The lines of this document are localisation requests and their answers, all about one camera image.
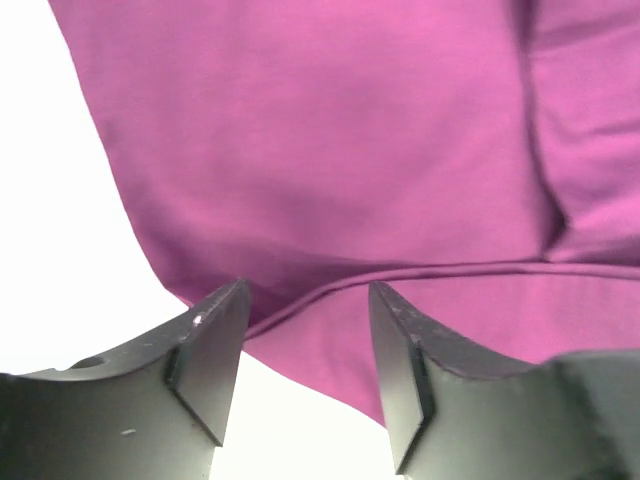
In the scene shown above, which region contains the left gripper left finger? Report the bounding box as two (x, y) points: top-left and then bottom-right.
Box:
(1, 280), (250, 480)

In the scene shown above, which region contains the purple surgical drape cloth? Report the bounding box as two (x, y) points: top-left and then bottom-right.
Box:
(51, 1), (639, 420)

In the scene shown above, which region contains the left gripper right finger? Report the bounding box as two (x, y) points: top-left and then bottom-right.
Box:
(368, 282), (639, 479)

